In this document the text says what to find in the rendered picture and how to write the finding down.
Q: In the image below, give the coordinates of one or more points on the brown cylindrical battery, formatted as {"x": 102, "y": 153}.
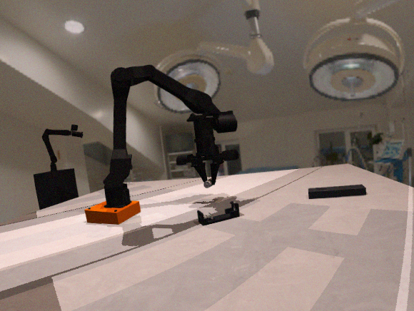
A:
{"x": 208, "y": 183}

